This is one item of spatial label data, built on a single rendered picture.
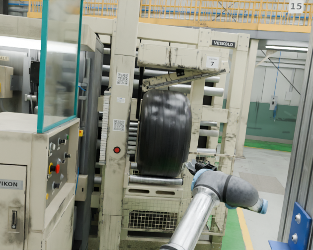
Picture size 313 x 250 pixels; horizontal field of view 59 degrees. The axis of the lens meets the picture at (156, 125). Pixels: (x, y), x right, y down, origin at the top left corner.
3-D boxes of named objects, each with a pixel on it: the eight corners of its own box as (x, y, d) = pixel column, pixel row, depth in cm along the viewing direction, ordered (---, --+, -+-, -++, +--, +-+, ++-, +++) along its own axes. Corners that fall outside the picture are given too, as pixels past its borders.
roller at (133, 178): (128, 173, 171) (128, 174, 176) (127, 180, 170) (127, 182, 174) (183, 177, 174) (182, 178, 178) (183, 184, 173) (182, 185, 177)
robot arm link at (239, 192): (260, 179, 103) (270, 197, 144) (230, 172, 108) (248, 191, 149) (253, 210, 100) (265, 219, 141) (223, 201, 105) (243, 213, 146)
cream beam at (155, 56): (137, 63, 194) (138, 42, 193) (137, 66, 219) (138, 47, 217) (220, 72, 199) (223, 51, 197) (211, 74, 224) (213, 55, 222)
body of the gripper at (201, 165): (202, 157, 158) (219, 165, 150) (201, 169, 161) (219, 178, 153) (193, 163, 153) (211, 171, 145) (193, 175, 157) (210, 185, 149)
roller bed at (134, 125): (111, 158, 216) (114, 120, 212) (112, 154, 230) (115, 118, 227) (136, 159, 217) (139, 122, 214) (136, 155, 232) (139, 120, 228)
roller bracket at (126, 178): (122, 188, 167) (124, 172, 166) (125, 169, 207) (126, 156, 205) (128, 188, 168) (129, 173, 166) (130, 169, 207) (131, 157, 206)
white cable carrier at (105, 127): (99, 164, 177) (104, 90, 171) (100, 162, 182) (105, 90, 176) (106, 165, 177) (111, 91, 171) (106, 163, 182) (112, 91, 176)
